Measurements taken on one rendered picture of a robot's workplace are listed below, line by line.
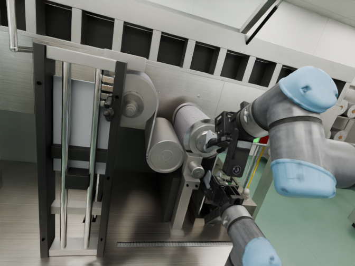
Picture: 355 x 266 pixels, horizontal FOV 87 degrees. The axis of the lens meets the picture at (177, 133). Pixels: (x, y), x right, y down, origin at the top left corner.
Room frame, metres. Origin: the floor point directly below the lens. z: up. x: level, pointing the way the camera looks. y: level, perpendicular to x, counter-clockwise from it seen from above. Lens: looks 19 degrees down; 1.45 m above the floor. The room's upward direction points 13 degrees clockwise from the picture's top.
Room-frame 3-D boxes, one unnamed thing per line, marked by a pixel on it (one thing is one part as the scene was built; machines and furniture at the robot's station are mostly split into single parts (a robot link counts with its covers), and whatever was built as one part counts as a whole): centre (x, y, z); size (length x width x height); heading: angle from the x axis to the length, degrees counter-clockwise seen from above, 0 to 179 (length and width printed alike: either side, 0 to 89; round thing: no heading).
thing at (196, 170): (0.50, -0.08, 1.18); 0.04 x 0.02 x 0.04; 105
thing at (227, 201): (0.49, -0.18, 1.12); 0.12 x 0.08 x 0.09; 15
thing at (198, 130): (0.70, -0.07, 1.25); 0.26 x 0.12 x 0.12; 15
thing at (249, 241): (0.33, -0.23, 1.11); 0.11 x 0.08 x 0.09; 15
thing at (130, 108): (0.44, 0.12, 1.33); 0.06 x 0.03 x 0.03; 15
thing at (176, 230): (0.53, -0.07, 1.05); 0.06 x 0.05 x 0.31; 15
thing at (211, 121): (0.58, -0.10, 1.25); 0.15 x 0.01 x 0.15; 105
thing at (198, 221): (0.72, -0.12, 0.92); 0.28 x 0.04 x 0.04; 15
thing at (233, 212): (0.41, -0.20, 1.11); 0.08 x 0.05 x 0.08; 105
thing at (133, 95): (0.49, 0.14, 1.33); 0.06 x 0.06 x 0.06; 15
